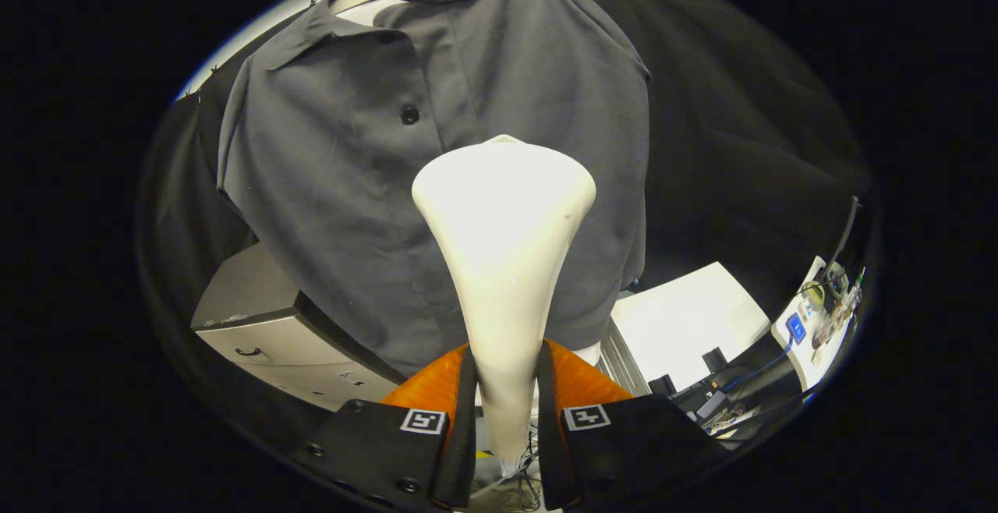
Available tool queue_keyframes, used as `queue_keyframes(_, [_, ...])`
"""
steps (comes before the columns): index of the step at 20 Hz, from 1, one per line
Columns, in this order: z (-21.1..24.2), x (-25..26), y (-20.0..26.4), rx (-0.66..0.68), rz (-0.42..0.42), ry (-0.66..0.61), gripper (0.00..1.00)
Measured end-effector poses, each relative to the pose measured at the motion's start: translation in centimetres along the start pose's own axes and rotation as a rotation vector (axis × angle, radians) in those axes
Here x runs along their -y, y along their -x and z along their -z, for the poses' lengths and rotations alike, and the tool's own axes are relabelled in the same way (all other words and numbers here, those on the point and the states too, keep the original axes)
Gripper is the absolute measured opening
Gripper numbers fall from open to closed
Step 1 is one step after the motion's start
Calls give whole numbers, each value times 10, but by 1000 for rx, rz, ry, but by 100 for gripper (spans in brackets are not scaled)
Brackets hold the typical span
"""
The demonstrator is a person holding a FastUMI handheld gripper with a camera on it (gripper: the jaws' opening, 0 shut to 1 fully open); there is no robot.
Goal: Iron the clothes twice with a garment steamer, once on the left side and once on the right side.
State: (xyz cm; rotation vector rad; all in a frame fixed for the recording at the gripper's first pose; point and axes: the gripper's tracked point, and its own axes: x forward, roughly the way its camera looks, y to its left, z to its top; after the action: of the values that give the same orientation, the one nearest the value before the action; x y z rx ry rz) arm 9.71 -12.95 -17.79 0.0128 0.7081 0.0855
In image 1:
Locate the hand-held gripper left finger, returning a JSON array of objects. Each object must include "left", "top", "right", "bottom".
[{"left": 290, "top": 340, "right": 476, "bottom": 512}]

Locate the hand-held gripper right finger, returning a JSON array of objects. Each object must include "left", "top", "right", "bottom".
[{"left": 535, "top": 335, "right": 730, "bottom": 512}]

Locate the white garment steamer head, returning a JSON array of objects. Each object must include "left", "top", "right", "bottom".
[{"left": 411, "top": 134, "right": 597, "bottom": 463}]

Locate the grey button shirt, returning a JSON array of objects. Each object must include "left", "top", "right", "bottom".
[{"left": 217, "top": 0, "right": 652, "bottom": 377}]

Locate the white table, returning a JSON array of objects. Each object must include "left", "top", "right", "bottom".
[{"left": 610, "top": 261, "right": 773, "bottom": 393}]

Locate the grey drawer cabinet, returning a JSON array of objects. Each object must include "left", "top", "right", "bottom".
[{"left": 191, "top": 242, "right": 410, "bottom": 412}]

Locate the white desk with clutter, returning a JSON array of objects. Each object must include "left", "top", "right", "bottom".
[{"left": 770, "top": 254, "right": 868, "bottom": 393}]

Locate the black monitor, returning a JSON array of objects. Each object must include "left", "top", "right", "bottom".
[{"left": 826, "top": 197, "right": 860, "bottom": 280}]

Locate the tangle of cables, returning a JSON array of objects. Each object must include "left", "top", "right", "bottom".
[{"left": 476, "top": 431, "right": 543, "bottom": 512}]

